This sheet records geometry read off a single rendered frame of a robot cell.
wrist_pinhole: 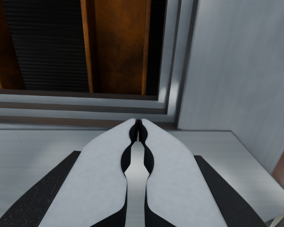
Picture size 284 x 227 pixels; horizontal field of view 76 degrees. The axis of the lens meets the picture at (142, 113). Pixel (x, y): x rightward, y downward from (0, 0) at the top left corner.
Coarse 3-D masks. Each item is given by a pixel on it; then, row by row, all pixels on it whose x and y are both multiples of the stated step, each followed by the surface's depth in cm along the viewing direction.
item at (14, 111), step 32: (192, 0) 11; (192, 32) 11; (160, 64) 14; (0, 96) 15; (32, 96) 15; (64, 96) 15; (96, 96) 15; (128, 96) 16; (160, 96) 15; (32, 128) 14; (64, 128) 14; (96, 128) 14
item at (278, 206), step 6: (276, 192) 17; (282, 192) 17; (276, 198) 18; (282, 198) 18; (270, 204) 18; (276, 204) 18; (282, 204) 18; (270, 210) 18; (276, 210) 18; (282, 210) 18; (264, 216) 19; (270, 216) 19; (276, 216) 19
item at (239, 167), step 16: (240, 144) 14; (224, 160) 15; (240, 160) 15; (256, 160) 15; (224, 176) 16; (240, 176) 16; (256, 176) 16; (272, 176) 16; (240, 192) 17; (256, 192) 17; (272, 192) 17; (256, 208) 18
